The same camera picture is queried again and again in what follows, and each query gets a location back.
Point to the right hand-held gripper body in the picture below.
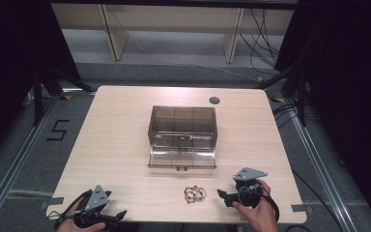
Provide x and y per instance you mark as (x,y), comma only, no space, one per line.
(248,187)

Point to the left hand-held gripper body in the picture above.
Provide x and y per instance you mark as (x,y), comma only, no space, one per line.
(97,198)

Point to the transparent brown drawer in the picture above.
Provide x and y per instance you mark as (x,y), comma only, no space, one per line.
(182,158)

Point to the transparent brown drawer box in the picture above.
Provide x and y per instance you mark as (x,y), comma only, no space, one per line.
(182,121)

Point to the person's right hand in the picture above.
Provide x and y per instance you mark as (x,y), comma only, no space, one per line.
(261,214)

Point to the person's left hand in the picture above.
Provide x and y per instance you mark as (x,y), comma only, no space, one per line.
(77,226)

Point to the grey tape strip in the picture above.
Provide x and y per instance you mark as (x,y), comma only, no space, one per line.
(301,208)
(53,202)

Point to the yellow black tape piece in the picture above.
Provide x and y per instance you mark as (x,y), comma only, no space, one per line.
(277,100)
(66,97)

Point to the black metal stand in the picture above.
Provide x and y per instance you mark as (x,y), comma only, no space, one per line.
(301,96)
(38,96)

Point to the black curtain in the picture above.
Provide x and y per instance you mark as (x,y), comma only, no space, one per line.
(351,80)
(9,64)

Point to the beige wooden shelf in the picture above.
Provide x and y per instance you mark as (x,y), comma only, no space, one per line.
(174,19)

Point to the aluminium floor rail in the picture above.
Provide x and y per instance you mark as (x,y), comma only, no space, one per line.
(16,161)
(322,167)

